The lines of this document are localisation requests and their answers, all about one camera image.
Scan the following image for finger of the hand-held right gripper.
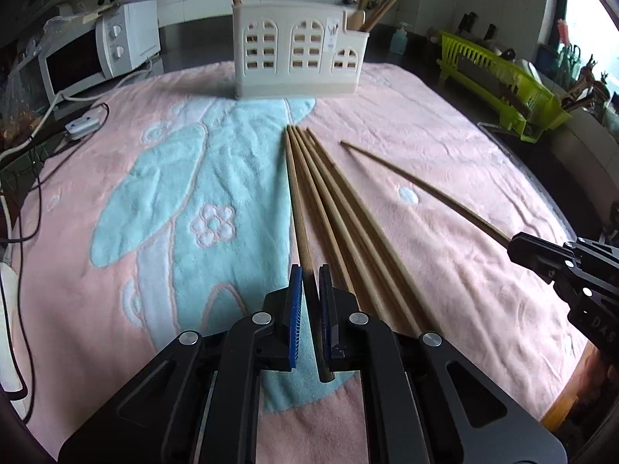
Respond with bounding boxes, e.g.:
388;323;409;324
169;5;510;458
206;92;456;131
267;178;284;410
508;233;581;283

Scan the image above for clear plastic bag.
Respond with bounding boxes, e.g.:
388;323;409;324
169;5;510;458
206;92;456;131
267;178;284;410
0;72;44;150

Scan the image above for white power cable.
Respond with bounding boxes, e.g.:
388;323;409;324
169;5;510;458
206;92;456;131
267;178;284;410
0;70;152;161

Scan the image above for white power strip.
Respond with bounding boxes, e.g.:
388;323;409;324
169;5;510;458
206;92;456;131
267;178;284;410
64;112;101;140

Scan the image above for clear soap bottle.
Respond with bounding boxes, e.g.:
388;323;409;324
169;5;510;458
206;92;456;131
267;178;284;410
390;22;411;55

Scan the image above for white utensil holder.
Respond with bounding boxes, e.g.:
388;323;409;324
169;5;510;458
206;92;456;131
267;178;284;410
232;2;369;102

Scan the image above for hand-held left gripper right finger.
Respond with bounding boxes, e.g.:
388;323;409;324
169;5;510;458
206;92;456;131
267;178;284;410
316;265;568;464

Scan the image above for white microwave oven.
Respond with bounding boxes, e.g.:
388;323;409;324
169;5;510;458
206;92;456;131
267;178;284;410
38;0;161;102

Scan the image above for black thin cable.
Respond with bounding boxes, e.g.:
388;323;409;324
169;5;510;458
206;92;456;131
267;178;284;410
0;102;111;245

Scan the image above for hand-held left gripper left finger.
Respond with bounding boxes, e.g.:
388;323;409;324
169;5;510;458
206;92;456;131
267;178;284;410
58;265;305;464

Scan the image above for green dish rack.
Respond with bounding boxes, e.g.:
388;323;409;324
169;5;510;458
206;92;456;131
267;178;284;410
438;30;571;143

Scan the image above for pink patterned towel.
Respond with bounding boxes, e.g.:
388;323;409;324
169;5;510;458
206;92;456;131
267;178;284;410
10;60;593;464

